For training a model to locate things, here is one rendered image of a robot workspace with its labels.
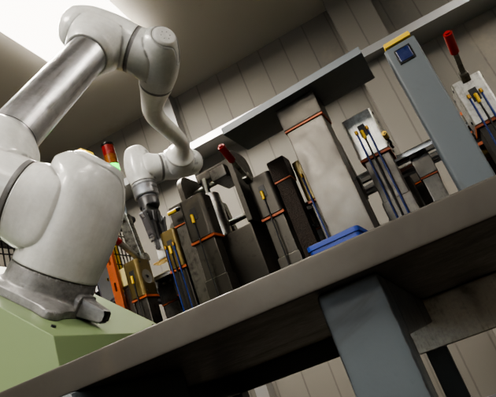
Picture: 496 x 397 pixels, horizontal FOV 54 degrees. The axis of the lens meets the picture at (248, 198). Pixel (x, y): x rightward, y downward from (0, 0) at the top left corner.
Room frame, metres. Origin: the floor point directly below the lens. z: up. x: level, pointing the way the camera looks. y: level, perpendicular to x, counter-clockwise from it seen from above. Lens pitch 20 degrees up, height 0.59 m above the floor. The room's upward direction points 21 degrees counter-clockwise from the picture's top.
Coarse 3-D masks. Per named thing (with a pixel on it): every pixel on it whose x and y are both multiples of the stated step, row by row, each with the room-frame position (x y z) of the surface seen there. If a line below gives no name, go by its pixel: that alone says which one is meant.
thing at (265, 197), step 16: (256, 176) 1.20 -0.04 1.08; (256, 192) 1.20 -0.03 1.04; (272, 192) 1.19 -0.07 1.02; (272, 208) 1.19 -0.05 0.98; (272, 224) 1.21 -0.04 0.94; (288, 224) 1.20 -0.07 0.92; (272, 240) 1.22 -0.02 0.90; (288, 240) 1.20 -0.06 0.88; (288, 256) 1.20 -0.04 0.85; (304, 256) 1.21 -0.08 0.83
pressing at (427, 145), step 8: (424, 144) 1.20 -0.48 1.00; (432, 144) 1.23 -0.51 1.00; (408, 152) 1.21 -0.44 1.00; (416, 152) 1.25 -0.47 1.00; (432, 152) 1.30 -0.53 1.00; (400, 160) 1.26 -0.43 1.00; (408, 160) 1.28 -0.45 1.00; (432, 160) 1.36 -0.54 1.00; (440, 160) 1.36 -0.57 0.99; (400, 168) 1.33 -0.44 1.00; (408, 168) 1.35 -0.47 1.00; (360, 176) 1.26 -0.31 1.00; (368, 176) 1.30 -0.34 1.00; (368, 184) 1.36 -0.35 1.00; (368, 192) 1.44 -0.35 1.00; (168, 272) 1.48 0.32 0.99; (160, 280) 1.56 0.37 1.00; (168, 280) 1.60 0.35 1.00
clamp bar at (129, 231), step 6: (126, 216) 1.43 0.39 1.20; (132, 216) 1.47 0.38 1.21; (126, 222) 1.44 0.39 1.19; (132, 222) 1.45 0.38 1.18; (126, 228) 1.45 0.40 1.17; (132, 228) 1.45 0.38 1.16; (126, 234) 1.45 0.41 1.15; (132, 234) 1.44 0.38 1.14; (126, 240) 1.46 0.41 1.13; (132, 240) 1.45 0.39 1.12; (138, 240) 1.46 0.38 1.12; (132, 246) 1.45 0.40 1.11; (138, 246) 1.45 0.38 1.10; (138, 252) 1.47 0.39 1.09
